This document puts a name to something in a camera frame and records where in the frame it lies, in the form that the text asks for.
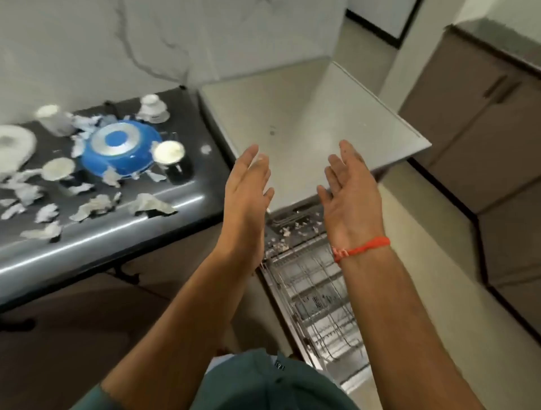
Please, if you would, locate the person's right hand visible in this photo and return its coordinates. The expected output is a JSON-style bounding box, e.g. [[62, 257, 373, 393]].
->
[[317, 140, 388, 251]]

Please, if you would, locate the person's left hand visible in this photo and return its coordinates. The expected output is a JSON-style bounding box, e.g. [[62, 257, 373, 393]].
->
[[215, 144, 276, 269]]

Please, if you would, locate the large black steel cup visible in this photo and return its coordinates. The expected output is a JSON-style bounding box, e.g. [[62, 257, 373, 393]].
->
[[153, 131, 194, 185]]

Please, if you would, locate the silver dishwasher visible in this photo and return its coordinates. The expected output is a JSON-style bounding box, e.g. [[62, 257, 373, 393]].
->
[[198, 57, 433, 394]]

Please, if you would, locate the wire dish rack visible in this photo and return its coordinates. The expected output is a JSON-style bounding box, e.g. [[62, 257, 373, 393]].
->
[[260, 234, 369, 381]]

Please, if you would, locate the blue frying pan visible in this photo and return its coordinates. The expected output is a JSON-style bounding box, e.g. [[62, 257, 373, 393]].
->
[[80, 100, 163, 178]]

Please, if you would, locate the white patterned ceramic jar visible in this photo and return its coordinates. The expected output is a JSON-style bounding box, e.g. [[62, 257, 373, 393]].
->
[[136, 93, 171, 124]]

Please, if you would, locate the small black steel cup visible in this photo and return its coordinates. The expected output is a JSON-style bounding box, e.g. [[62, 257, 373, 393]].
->
[[42, 157, 81, 186]]

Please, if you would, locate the white ceramic mug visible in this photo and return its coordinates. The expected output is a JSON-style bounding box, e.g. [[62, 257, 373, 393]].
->
[[34, 104, 75, 137]]

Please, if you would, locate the white plate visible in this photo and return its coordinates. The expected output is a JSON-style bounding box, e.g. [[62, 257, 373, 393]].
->
[[0, 125, 37, 172]]

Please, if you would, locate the person's left forearm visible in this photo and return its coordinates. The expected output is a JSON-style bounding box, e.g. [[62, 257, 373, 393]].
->
[[101, 249, 261, 398]]

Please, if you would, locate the person's right forearm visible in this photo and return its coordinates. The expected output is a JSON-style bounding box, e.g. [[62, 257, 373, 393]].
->
[[336, 247, 485, 410]]

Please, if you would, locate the orange thread wristband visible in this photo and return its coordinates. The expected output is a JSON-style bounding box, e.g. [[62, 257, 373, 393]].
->
[[331, 236, 391, 264]]

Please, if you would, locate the green shirt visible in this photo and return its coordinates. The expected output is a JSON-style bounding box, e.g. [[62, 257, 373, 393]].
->
[[72, 348, 373, 410]]

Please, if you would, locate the black cabinet handle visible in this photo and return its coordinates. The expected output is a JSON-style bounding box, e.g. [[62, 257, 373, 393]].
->
[[114, 264, 140, 284]]

